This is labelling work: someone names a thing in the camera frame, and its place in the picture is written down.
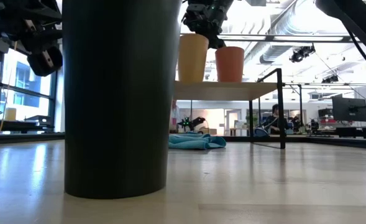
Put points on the yellow cylinder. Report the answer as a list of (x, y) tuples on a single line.
[(10, 114)]

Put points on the small black ceiling spotlight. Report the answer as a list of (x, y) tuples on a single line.
[(330, 79)]

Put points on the black aluminium table frame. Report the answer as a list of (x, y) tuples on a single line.
[(341, 142)]

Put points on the black desk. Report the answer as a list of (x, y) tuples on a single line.
[(356, 130)]

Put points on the wooden shelf with black legs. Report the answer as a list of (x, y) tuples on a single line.
[(226, 91)]

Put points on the small orange cup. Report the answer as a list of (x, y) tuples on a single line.
[(230, 65)]

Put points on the large black cup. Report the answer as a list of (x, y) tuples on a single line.
[(117, 102)]

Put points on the person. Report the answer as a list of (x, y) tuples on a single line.
[(274, 121)]

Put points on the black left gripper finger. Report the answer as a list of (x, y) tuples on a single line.
[(46, 62), (43, 39)]

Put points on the black ceiling spotlight cluster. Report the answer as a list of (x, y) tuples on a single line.
[(300, 53)]

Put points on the black computer monitor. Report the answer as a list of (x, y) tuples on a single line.
[(349, 109)]

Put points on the blue cloth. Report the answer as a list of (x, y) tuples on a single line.
[(195, 141)]

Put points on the black overhead light beam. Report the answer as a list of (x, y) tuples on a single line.
[(345, 39)]

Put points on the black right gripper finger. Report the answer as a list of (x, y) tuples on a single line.
[(217, 42)]

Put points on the medium yellow cup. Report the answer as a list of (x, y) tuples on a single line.
[(192, 59)]

